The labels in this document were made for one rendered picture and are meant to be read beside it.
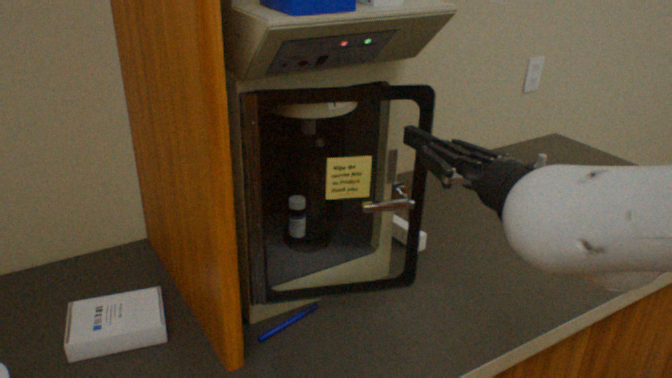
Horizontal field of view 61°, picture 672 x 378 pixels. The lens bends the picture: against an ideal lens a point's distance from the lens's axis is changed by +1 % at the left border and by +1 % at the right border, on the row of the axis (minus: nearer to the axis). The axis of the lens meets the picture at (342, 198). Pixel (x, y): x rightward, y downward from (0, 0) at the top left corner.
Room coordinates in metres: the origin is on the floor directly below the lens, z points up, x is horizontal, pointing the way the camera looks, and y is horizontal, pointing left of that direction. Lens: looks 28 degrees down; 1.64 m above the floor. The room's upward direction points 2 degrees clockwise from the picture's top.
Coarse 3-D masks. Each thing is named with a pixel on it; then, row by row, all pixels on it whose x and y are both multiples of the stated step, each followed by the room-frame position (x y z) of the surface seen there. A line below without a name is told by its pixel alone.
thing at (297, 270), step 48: (288, 96) 0.82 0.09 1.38; (336, 96) 0.84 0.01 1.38; (384, 96) 0.86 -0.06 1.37; (432, 96) 0.88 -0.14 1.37; (288, 144) 0.82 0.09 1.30; (336, 144) 0.84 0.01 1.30; (384, 144) 0.86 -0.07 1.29; (288, 192) 0.82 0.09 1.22; (384, 192) 0.86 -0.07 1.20; (288, 240) 0.82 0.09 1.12; (336, 240) 0.84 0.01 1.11; (384, 240) 0.86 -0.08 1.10; (288, 288) 0.82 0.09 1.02; (336, 288) 0.84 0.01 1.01; (384, 288) 0.87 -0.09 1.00
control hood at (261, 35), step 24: (408, 0) 0.92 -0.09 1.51; (432, 0) 0.93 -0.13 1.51; (240, 24) 0.79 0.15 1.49; (264, 24) 0.73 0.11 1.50; (288, 24) 0.73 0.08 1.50; (312, 24) 0.75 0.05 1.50; (336, 24) 0.78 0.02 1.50; (360, 24) 0.80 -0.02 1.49; (384, 24) 0.83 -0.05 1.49; (408, 24) 0.86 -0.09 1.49; (432, 24) 0.89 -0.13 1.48; (240, 48) 0.79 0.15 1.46; (264, 48) 0.75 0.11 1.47; (384, 48) 0.89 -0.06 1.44; (408, 48) 0.93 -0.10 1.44; (240, 72) 0.80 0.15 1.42; (264, 72) 0.80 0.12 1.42
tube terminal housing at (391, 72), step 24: (240, 0) 0.82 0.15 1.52; (312, 72) 0.89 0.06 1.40; (336, 72) 0.91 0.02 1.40; (360, 72) 0.94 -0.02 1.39; (384, 72) 0.96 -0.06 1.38; (240, 120) 0.82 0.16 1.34; (240, 144) 0.81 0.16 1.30; (240, 168) 0.82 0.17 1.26; (240, 192) 0.82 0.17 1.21; (240, 216) 0.83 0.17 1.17; (240, 240) 0.83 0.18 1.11; (240, 264) 0.84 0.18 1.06; (240, 288) 0.85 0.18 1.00; (264, 312) 0.83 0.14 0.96
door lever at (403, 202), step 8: (400, 192) 0.86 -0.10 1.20; (408, 192) 0.87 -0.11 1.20; (392, 200) 0.82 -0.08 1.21; (400, 200) 0.82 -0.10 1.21; (408, 200) 0.83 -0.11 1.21; (368, 208) 0.80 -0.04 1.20; (376, 208) 0.81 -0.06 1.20; (384, 208) 0.81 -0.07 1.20; (392, 208) 0.81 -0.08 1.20; (400, 208) 0.82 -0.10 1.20; (408, 208) 0.82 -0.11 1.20
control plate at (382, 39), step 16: (384, 32) 0.85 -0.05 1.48; (288, 48) 0.77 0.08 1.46; (304, 48) 0.79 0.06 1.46; (320, 48) 0.81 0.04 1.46; (336, 48) 0.83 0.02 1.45; (352, 48) 0.85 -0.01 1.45; (368, 48) 0.87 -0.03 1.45; (272, 64) 0.79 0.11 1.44; (288, 64) 0.81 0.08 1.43; (320, 64) 0.85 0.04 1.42; (336, 64) 0.87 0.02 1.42
